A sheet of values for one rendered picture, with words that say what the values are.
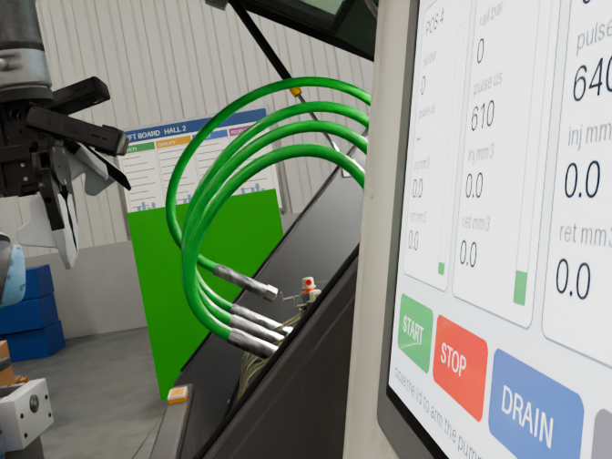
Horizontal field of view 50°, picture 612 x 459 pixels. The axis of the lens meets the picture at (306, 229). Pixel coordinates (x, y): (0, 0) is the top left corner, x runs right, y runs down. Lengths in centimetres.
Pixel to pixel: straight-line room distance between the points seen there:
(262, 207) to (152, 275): 82
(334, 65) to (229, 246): 376
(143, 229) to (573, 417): 408
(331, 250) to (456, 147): 94
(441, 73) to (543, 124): 13
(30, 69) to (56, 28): 732
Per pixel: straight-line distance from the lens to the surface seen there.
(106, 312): 791
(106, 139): 80
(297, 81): 94
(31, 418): 135
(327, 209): 125
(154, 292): 428
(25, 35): 84
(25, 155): 81
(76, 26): 808
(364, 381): 53
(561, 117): 24
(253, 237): 422
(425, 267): 37
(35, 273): 717
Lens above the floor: 128
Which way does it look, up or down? 4 degrees down
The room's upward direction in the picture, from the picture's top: 9 degrees counter-clockwise
